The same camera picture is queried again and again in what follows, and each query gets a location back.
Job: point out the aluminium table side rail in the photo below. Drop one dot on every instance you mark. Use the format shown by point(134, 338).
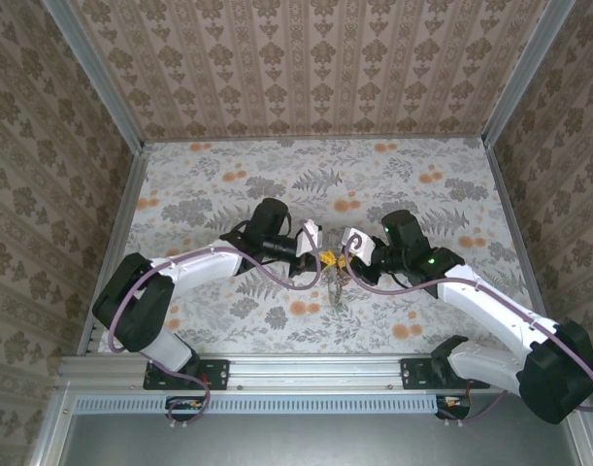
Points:
point(135, 170)
point(511, 218)

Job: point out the aluminium lower frame bar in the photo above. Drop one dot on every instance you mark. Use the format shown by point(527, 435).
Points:
point(51, 437)
point(587, 444)

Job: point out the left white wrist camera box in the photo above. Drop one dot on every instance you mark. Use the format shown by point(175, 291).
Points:
point(308, 240)

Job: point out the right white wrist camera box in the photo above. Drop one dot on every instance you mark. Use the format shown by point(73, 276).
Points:
point(361, 245)

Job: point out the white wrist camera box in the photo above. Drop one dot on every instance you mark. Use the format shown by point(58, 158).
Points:
point(308, 240)
point(361, 245)

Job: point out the aluminium frame post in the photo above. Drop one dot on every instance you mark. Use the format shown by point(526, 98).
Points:
point(525, 73)
point(98, 77)

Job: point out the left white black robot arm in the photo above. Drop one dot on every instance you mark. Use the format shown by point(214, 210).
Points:
point(204, 262)

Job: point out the grey metal panel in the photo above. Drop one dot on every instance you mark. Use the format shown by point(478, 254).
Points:
point(301, 442)

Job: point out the floral patterned tablecloth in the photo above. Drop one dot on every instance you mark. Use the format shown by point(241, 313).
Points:
point(364, 160)

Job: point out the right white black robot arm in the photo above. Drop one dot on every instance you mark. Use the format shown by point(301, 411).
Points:
point(485, 301)

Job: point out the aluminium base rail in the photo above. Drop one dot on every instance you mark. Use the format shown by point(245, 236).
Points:
point(315, 374)

